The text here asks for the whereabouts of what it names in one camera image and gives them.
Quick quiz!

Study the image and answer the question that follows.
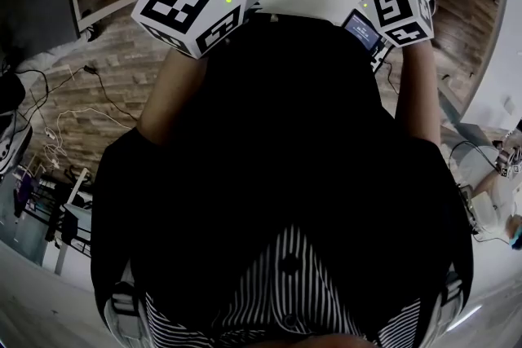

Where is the person in dark clothes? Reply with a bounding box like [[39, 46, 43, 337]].
[[90, 14, 474, 343]]

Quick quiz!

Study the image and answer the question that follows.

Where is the small black display device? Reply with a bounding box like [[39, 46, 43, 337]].
[[340, 10, 384, 54]]

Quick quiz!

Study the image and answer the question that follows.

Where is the grey harness strap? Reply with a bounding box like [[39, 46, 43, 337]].
[[104, 260, 156, 348], [419, 272, 464, 348]]

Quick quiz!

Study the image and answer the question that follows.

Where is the person's left forearm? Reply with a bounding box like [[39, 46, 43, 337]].
[[138, 46, 213, 146]]

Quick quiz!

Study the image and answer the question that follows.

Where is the person's striped shirt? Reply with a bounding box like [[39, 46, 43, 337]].
[[144, 224, 423, 348]]

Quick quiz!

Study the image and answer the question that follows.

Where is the person's right forearm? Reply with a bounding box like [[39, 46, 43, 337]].
[[391, 38, 444, 143]]

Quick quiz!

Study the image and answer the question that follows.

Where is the black floor cable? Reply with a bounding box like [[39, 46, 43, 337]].
[[15, 64, 139, 123]]

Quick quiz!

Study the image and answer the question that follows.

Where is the grey office chair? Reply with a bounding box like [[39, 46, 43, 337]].
[[0, 109, 34, 176]]

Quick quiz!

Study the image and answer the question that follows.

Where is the black railing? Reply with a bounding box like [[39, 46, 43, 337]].
[[11, 166, 95, 258]]

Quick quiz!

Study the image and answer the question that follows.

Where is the white floor cable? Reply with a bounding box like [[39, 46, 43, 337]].
[[42, 108, 138, 172]]

